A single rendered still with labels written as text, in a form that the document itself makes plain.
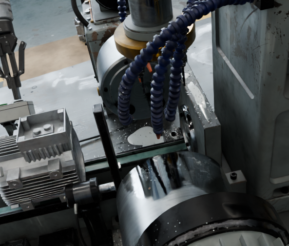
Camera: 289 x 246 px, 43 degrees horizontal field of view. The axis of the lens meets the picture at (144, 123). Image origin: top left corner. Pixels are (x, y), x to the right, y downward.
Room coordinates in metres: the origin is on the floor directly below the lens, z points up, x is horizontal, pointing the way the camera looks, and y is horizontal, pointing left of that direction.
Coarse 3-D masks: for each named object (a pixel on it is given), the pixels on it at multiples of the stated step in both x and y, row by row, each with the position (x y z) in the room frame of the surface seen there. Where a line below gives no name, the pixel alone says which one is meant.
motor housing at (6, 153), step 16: (0, 144) 0.74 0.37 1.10; (16, 144) 0.73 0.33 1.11; (0, 160) 0.70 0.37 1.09; (16, 160) 0.69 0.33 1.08; (48, 160) 0.68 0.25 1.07; (80, 160) 0.79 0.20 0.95; (32, 176) 0.65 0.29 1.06; (48, 176) 0.66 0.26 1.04; (64, 176) 0.66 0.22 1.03; (80, 176) 0.74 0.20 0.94; (0, 192) 0.64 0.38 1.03; (16, 192) 0.64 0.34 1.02; (32, 192) 0.64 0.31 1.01; (48, 192) 0.65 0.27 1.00
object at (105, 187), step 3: (108, 183) 0.62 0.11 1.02; (99, 186) 0.61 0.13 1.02; (102, 186) 0.61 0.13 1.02; (105, 186) 0.61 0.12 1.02; (108, 186) 0.61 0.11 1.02; (114, 186) 0.60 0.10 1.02; (99, 189) 0.60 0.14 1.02; (102, 189) 0.60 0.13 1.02; (105, 189) 0.60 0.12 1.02; (108, 189) 0.60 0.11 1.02; (111, 189) 0.60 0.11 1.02; (102, 192) 0.60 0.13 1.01
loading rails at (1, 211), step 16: (160, 144) 0.82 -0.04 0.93; (176, 144) 0.82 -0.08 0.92; (96, 160) 0.81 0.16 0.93; (128, 160) 0.79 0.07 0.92; (144, 160) 0.78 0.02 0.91; (96, 176) 0.77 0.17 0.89; (112, 192) 0.68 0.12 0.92; (0, 208) 0.70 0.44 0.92; (16, 208) 0.69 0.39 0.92; (48, 208) 0.67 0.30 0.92; (64, 208) 0.67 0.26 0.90; (112, 208) 0.67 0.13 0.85; (0, 224) 0.66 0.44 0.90; (16, 224) 0.66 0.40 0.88; (32, 224) 0.66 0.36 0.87; (48, 224) 0.66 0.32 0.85; (64, 224) 0.67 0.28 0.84; (80, 224) 0.67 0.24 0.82; (112, 224) 0.65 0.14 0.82; (0, 240) 0.66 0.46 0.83; (16, 240) 0.66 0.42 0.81
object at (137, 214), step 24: (144, 168) 0.52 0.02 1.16; (168, 168) 0.50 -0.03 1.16; (192, 168) 0.49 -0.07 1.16; (216, 168) 0.51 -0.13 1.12; (120, 192) 0.51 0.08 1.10; (144, 192) 0.46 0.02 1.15; (168, 192) 0.44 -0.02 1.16; (192, 192) 0.43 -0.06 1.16; (120, 216) 0.47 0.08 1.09; (144, 216) 0.41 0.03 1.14
